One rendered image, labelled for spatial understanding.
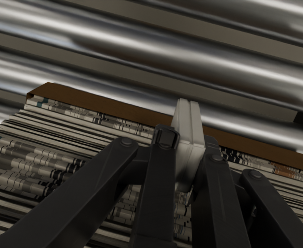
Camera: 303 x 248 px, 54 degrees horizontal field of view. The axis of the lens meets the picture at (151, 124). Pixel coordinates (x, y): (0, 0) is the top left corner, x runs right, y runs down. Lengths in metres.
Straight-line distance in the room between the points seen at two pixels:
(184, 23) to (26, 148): 0.93
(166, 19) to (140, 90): 0.79
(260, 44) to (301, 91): 0.82
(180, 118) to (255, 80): 0.16
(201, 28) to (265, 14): 0.80
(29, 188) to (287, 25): 0.26
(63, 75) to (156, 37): 0.11
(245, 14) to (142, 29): 0.10
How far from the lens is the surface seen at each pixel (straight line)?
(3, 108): 0.39
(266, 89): 0.33
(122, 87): 0.33
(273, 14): 0.31
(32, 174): 0.20
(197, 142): 0.15
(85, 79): 0.33
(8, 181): 0.19
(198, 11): 0.31
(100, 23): 0.32
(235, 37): 1.12
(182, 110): 0.19
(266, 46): 1.15
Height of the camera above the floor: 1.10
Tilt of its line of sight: 67 degrees down
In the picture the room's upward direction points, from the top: 166 degrees counter-clockwise
